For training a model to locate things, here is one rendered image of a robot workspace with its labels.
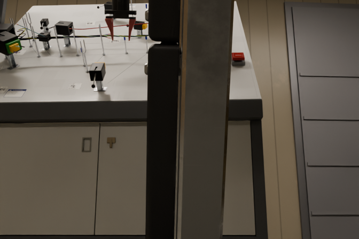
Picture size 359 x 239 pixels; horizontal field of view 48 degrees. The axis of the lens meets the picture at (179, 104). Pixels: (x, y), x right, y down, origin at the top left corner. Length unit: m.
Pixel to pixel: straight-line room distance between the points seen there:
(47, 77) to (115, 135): 0.41
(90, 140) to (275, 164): 2.73
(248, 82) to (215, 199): 1.31
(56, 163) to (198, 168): 1.28
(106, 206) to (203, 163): 1.21
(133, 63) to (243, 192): 0.70
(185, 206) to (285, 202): 3.72
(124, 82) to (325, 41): 3.16
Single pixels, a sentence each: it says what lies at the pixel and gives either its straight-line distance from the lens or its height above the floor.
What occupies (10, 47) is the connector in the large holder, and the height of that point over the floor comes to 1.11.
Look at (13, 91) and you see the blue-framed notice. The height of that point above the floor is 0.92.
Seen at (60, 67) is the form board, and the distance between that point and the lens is 1.77.
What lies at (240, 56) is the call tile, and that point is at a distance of 1.66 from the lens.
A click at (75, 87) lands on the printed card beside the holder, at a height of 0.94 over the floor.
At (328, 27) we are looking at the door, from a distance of 4.55.
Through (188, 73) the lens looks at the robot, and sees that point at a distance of 0.24.
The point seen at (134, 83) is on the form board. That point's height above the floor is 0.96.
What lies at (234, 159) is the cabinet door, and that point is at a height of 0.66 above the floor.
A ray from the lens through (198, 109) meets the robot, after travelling 0.25.
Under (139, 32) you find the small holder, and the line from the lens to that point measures 1.94.
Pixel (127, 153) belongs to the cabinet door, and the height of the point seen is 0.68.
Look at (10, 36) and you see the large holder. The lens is 1.77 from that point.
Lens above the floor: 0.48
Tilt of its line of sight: 15 degrees up
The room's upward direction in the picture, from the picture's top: straight up
